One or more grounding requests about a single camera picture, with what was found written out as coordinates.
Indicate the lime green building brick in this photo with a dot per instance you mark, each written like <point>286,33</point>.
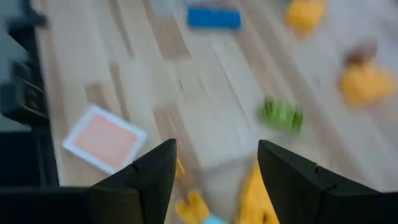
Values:
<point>280,115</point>

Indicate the orange playing card deck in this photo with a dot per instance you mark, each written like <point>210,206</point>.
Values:
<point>105,140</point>

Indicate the blue building block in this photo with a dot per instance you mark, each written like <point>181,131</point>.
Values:
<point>214,220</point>

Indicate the blue long brick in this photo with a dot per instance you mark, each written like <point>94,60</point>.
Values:
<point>214,18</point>

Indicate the clear rounded plastic bin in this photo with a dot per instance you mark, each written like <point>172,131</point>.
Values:
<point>220,183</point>

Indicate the large yellow building block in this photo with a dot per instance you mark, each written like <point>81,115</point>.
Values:
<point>253,199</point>

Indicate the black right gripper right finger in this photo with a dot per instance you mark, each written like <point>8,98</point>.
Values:
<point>289,186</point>

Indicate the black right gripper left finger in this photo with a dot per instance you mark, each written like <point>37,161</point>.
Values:
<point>140,193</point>

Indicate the black table-edge bracket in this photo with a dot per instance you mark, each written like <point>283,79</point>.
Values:
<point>26,20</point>

